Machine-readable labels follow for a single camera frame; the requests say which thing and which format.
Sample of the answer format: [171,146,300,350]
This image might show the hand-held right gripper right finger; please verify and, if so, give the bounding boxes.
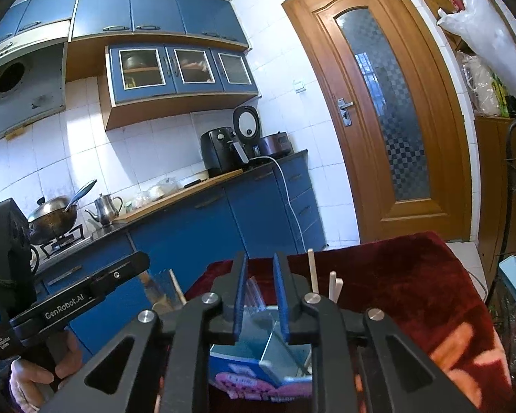
[273,252,478,413]

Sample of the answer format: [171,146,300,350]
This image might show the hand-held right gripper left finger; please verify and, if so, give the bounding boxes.
[39,252,249,413]

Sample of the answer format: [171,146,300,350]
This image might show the wooden chopstick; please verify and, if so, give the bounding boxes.
[307,248,320,294]
[169,268,186,306]

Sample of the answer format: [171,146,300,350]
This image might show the blue utensil box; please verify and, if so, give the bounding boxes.
[207,303,315,403]

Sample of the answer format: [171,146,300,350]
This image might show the person's left hand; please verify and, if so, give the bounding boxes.
[9,332,84,412]

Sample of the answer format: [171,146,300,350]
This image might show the metal wok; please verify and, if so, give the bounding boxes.
[28,179,97,244]

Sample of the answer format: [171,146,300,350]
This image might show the gas stove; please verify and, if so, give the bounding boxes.
[30,224,95,261]

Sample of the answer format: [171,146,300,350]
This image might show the blue lower kitchen cabinets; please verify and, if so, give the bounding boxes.
[0,150,327,353]

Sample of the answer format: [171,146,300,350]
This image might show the blue kitchen cabinets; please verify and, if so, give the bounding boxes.
[0,0,250,54]
[0,150,327,353]

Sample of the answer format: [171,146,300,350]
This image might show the metal kettle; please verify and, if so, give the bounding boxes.
[85,193,124,228]

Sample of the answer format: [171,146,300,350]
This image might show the red and pink floral blanket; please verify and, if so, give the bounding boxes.
[183,231,516,413]

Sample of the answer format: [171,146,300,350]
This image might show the wooden countertop board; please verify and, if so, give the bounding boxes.
[112,168,246,224]

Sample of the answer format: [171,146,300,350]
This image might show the black air fryer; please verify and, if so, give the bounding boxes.
[200,127,250,178]

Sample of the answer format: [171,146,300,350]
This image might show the dark pressure cooker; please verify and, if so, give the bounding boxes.
[260,131,294,158]

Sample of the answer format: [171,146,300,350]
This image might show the grey range hood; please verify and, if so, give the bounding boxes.
[0,34,69,147]

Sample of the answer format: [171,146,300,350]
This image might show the wooden door with glass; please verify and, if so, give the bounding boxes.
[281,0,474,244]

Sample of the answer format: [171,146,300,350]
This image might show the wooden side cabinet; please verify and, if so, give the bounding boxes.
[473,114,516,259]

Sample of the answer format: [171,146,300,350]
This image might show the blue upper kitchen cabinets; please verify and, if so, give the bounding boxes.
[0,0,250,54]

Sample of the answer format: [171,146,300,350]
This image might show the white plastic bag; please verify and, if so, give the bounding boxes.
[436,0,516,99]

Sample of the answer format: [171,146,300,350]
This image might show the white power cable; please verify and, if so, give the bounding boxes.
[251,155,310,254]

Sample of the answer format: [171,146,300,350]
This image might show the metal door handle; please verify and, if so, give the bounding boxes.
[336,98,354,127]

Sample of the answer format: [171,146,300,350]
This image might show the glass-door wall cabinet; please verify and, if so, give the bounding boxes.
[97,45,259,132]

